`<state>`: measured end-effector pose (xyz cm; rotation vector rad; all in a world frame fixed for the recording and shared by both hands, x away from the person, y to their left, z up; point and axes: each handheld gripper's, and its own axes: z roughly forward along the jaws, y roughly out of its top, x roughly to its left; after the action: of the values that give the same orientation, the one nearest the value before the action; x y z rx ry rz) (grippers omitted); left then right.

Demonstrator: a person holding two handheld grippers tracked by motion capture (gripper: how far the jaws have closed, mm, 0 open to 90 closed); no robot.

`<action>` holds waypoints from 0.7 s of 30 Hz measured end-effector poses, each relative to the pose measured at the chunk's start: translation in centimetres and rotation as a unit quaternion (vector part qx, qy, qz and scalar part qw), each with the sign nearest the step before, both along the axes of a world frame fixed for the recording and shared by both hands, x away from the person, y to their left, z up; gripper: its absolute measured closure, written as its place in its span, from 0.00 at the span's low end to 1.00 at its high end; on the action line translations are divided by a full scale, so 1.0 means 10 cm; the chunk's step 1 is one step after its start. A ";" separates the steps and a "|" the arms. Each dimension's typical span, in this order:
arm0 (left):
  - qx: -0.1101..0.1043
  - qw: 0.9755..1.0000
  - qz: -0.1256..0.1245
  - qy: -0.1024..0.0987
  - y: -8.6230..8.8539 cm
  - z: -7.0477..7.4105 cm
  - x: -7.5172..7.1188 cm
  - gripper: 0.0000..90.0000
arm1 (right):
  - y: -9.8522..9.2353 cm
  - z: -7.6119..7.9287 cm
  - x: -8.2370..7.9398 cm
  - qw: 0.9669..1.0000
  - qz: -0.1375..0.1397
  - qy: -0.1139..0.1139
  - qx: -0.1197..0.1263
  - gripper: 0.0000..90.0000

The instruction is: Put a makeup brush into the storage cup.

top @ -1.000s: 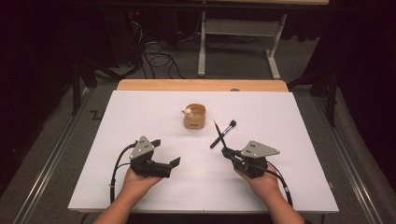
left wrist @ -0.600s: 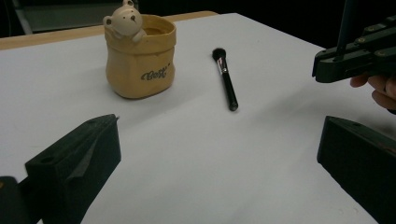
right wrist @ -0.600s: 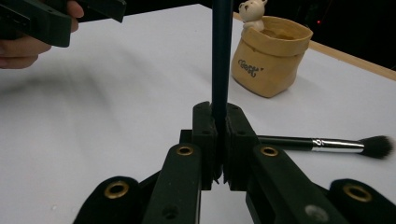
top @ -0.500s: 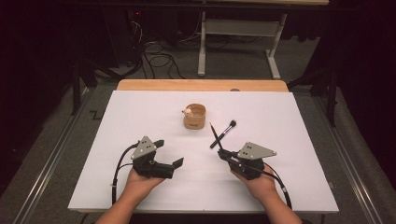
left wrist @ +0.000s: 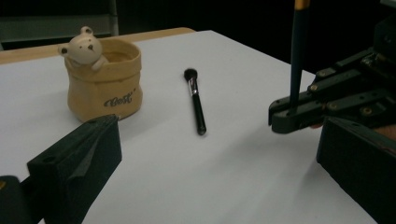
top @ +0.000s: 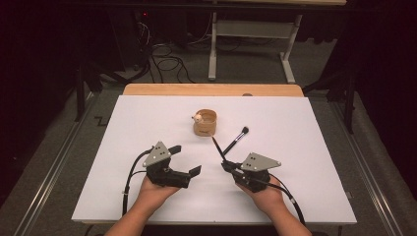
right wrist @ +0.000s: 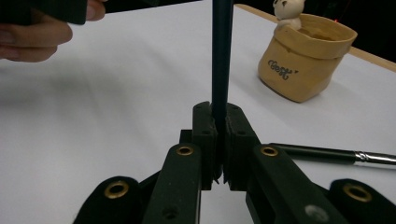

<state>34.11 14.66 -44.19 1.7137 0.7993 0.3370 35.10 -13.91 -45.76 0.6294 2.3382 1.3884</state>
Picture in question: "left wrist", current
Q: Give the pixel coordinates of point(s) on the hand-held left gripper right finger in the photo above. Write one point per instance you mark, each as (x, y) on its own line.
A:
(361, 168)

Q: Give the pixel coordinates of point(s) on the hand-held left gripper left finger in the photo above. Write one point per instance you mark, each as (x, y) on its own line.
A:
(74, 168)

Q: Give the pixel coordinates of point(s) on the thin black copper-ferrule brush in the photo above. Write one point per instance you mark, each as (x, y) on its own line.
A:
(298, 56)

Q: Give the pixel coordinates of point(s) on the tan bear brush holder cup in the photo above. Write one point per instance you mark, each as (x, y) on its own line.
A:
(102, 90)

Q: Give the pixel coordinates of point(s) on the black makeup brush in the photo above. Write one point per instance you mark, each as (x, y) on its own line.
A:
(196, 105)

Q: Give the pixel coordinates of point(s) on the white board sheet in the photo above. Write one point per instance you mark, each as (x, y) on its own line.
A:
(218, 174)

